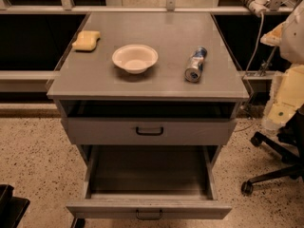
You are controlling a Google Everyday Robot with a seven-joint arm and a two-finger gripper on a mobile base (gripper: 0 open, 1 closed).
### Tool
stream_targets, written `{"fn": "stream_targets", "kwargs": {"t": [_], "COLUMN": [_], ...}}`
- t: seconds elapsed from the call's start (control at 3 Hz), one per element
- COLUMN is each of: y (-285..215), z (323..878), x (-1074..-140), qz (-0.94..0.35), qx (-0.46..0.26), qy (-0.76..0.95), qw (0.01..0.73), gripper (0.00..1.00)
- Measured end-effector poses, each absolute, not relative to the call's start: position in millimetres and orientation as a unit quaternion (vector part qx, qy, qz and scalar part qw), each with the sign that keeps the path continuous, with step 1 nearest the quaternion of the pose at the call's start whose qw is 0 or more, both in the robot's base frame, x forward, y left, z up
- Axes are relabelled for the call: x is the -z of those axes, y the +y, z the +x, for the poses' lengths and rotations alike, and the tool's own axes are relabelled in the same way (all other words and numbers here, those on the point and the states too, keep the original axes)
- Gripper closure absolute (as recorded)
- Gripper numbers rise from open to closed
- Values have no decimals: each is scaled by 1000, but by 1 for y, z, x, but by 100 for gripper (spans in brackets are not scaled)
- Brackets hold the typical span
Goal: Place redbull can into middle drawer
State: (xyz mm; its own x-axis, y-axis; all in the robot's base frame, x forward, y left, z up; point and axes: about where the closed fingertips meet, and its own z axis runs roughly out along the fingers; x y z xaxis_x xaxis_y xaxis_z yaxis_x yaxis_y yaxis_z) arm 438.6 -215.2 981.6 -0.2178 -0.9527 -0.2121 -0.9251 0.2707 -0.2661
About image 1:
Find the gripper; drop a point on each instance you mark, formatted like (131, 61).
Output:
(294, 38)

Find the grey drawer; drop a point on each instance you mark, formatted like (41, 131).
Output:
(149, 183)
(144, 131)

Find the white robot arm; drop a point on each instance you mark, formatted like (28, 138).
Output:
(287, 89)

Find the red bull can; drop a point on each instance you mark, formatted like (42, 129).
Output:
(195, 65)

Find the grey drawer cabinet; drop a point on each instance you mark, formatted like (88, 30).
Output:
(89, 85)

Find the grey top drawer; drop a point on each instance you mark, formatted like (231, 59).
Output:
(144, 131)

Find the metal diagonal rod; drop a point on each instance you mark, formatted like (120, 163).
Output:
(266, 64)

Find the white power strip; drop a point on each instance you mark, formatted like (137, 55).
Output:
(256, 7)

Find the white bowl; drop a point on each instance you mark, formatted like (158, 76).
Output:
(135, 59)

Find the yellow sponge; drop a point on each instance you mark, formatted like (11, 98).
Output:
(86, 40)

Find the black object under cabinet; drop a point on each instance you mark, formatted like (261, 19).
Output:
(78, 223)

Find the black object bottom left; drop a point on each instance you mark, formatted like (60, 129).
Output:
(12, 208)

